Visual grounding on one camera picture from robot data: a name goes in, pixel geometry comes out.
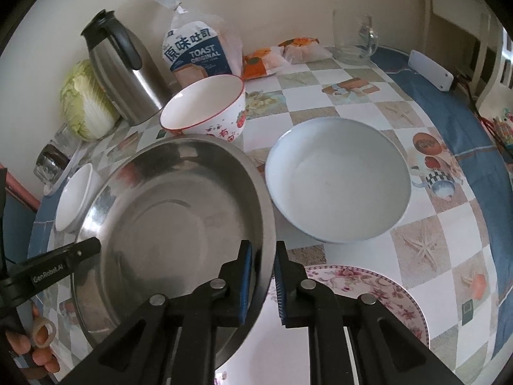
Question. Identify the bagged toast bread loaf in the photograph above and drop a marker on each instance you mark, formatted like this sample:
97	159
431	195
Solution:
192	48

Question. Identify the large stainless steel basin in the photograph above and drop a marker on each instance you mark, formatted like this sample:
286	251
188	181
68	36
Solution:
160	216

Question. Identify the white squarish bowl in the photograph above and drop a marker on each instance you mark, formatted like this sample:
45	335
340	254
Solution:
74	200

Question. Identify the person's left hand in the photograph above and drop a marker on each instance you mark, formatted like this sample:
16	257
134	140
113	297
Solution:
40	355

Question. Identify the colourful packet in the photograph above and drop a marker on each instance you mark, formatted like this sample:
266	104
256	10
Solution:
504	132

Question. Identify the white power strip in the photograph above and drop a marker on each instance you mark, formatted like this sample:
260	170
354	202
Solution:
431	70

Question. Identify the stainless steel thermos jug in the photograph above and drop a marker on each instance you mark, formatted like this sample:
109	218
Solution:
132	88

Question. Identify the white cabinet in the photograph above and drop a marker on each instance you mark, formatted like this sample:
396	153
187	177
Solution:
453	20

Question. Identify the checkered printed tablecloth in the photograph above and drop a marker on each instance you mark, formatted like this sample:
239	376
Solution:
360	100

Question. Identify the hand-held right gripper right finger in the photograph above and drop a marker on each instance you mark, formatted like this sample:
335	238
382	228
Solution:
281	292

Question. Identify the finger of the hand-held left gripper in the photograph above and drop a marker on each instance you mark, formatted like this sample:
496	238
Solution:
60	260

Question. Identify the red-rimmed white bowl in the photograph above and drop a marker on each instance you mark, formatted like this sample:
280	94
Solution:
200	104

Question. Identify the floral patterned plate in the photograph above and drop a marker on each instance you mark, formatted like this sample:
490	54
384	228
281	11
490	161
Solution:
384	288

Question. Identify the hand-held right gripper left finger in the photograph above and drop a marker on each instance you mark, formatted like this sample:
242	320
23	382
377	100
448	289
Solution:
245	284

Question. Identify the small white plate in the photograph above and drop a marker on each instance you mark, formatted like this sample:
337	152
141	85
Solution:
336	180

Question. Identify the napa cabbage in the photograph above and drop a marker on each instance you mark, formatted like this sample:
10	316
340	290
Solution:
84	104

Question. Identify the clear drinking glass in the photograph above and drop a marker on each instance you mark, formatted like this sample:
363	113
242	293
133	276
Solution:
50	162
67	140

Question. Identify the orange snack packet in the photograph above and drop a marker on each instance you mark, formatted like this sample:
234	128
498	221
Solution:
260	64
304	50

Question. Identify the white chair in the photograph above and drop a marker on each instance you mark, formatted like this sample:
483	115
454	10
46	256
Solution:
495	72

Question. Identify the clear glass cup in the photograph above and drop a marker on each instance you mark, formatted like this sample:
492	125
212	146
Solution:
352	40

